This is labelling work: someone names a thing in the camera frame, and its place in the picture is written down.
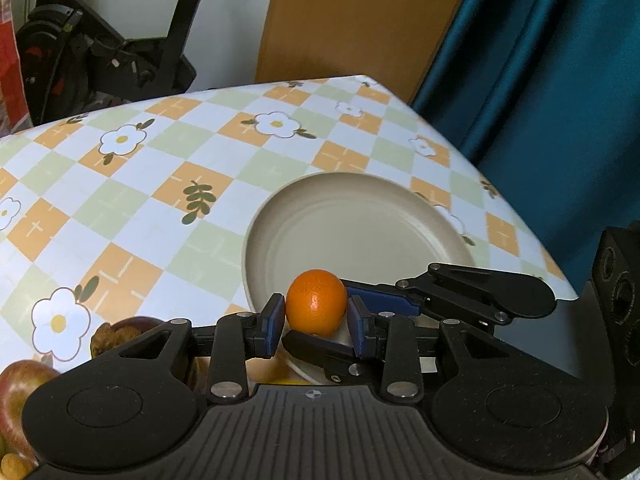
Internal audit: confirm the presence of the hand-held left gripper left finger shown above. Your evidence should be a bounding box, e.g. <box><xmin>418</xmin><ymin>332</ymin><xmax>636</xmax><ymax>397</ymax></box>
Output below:
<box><xmin>94</xmin><ymin>294</ymin><xmax>287</xmax><ymax>406</ymax></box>

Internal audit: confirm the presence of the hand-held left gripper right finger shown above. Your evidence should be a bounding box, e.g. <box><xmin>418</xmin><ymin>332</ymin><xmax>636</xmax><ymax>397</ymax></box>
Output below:
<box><xmin>348</xmin><ymin>295</ymin><xmax>532</xmax><ymax>404</ymax></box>

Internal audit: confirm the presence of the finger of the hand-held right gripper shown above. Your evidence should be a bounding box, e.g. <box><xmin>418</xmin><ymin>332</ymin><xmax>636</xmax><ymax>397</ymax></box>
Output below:
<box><xmin>340</xmin><ymin>262</ymin><xmax>557</xmax><ymax>326</ymax></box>
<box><xmin>281</xmin><ymin>331</ymin><xmax>383</xmax><ymax>385</ymax></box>

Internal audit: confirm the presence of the orange mandarin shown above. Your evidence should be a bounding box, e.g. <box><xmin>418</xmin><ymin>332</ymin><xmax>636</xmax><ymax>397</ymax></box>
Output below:
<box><xmin>285</xmin><ymin>269</ymin><xmax>348</xmax><ymax>338</ymax></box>

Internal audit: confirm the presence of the beige round plate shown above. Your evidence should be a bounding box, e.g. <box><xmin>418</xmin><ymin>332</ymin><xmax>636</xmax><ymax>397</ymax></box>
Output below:
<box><xmin>242</xmin><ymin>172</ymin><xmax>476</xmax><ymax>386</ymax></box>

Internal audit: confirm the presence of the dark purple mangosteen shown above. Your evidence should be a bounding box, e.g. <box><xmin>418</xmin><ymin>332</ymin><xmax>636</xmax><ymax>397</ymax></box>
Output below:
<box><xmin>90</xmin><ymin>316</ymin><xmax>168</xmax><ymax>360</ymax></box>

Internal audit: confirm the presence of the large red apple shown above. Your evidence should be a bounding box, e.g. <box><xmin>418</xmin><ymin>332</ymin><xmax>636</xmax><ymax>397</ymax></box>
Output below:
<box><xmin>0</xmin><ymin>360</ymin><xmax>62</xmax><ymax>467</ymax></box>

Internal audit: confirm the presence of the checked floral tablecloth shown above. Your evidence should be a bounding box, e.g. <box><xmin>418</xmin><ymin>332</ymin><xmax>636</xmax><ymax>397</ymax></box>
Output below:
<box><xmin>0</xmin><ymin>74</ymin><xmax>581</xmax><ymax>461</ymax></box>

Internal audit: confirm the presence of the teal curtain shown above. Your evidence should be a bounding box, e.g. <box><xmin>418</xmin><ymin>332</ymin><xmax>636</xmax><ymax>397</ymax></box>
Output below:
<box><xmin>411</xmin><ymin>0</ymin><xmax>640</xmax><ymax>301</ymax></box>

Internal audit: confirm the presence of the brown wooden board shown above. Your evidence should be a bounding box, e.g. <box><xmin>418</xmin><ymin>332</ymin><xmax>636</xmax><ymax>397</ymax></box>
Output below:
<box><xmin>255</xmin><ymin>0</ymin><xmax>483</xmax><ymax>106</ymax></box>

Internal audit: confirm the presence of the black exercise bike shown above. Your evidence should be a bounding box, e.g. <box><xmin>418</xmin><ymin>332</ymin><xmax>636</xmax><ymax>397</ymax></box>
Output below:
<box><xmin>15</xmin><ymin>0</ymin><xmax>223</xmax><ymax>126</ymax></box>

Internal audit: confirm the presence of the red wall poster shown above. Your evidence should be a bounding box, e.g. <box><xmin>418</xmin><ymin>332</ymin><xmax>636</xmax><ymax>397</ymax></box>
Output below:
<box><xmin>0</xmin><ymin>0</ymin><xmax>33</xmax><ymax>133</ymax></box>

